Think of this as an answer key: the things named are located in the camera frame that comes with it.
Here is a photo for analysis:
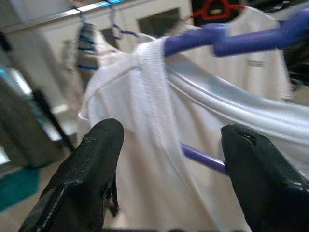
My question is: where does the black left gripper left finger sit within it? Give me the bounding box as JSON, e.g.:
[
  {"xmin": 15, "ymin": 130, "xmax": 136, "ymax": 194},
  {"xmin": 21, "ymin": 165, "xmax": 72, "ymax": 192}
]
[{"xmin": 18, "ymin": 118, "xmax": 125, "ymax": 232}]

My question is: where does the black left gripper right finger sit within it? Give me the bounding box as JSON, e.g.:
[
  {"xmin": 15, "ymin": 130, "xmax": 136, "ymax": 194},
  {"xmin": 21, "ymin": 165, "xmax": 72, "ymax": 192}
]
[{"xmin": 221, "ymin": 124, "xmax": 309, "ymax": 232}]

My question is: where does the plain white shirt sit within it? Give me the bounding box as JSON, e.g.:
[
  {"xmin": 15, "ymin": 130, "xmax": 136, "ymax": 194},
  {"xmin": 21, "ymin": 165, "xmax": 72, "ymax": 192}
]
[{"xmin": 77, "ymin": 36, "xmax": 309, "ymax": 232}]

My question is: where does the purple plastic clothes hanger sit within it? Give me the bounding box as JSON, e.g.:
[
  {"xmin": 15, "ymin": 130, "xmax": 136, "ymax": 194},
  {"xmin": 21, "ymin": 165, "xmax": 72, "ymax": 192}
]
[
  {"xmin": 108, "ymin": 7, "xmax": 140, "ymax": 41},
  {"xmin": 164, "ymin": 4, "xmax": 309, "ymax": 178}
]

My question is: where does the red clothes hanger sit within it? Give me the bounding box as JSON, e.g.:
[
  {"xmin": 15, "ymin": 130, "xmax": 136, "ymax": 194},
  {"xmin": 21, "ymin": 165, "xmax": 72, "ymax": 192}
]
[{"xmin": 190, "ymin": 0, "xmax": 247, "ymax": 27}]

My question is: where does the black clothes rack pole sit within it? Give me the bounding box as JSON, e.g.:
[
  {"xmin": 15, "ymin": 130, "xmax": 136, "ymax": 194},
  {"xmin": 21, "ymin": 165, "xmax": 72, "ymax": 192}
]
[{"xmin": 0, "ymin": 32, "xmax": 75, "ymax": 152}]

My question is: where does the teal floor mat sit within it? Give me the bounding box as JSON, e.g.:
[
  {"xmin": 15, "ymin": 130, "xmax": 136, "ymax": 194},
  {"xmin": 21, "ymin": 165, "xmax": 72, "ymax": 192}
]
[{"xmin": 0, "ymin": 168, "xmax": 41, "ymax": 213}]

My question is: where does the white T-shirt small print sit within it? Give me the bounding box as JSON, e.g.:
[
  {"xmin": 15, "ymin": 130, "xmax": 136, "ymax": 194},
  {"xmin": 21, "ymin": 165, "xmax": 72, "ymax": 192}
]
[{"xmin": 183, "ymin": 6, "xmax": 294, "ymax": 101}]

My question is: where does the white hanging shirt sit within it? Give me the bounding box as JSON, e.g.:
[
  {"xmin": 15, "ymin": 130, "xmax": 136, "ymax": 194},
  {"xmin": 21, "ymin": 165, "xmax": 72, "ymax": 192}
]
[{"xmin": 96, "ymin": 31, "xmax": 155, "ymax": 73}]

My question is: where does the silver clothes rack rail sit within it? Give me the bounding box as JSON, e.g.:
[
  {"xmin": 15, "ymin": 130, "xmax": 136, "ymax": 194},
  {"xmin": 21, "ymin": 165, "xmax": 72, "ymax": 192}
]
[{"xmin": 0, "ymin": 0, "xmax": 155, "ymax": 33}]

